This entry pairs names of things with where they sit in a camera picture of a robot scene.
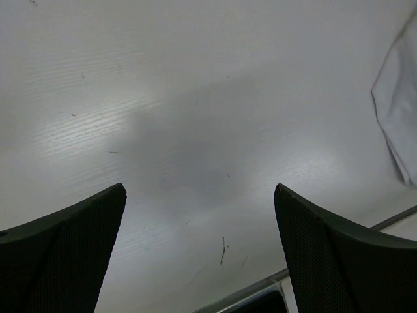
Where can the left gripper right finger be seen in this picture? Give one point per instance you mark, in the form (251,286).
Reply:
(336,265)

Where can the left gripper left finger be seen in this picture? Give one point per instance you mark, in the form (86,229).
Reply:
(57,263)

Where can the white skirt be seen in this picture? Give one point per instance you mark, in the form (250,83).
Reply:
(394,98)

